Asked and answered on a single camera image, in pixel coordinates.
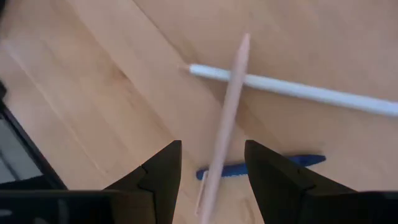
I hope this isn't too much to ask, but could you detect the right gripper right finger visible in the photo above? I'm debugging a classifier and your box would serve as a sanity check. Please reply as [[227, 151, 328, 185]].
[[244, 139, 356, 224]]

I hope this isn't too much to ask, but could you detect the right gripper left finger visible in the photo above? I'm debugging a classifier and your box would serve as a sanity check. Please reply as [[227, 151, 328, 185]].
[[103, 139, 183, 224]]

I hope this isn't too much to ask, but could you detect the blue crayon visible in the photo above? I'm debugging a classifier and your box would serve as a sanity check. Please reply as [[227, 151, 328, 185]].
[[195, 154, 326, 180]]

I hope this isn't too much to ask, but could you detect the pale pink pen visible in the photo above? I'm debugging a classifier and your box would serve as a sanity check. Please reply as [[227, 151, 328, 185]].
[[195, 33, 251, 224]]

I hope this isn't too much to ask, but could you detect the white pencil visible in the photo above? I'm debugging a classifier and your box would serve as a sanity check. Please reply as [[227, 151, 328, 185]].
[[178, 63, 398, 118]]

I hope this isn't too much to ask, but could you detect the black aluminium table frame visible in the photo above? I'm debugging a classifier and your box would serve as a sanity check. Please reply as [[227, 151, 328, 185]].
[[0, 79, 68, 191]]

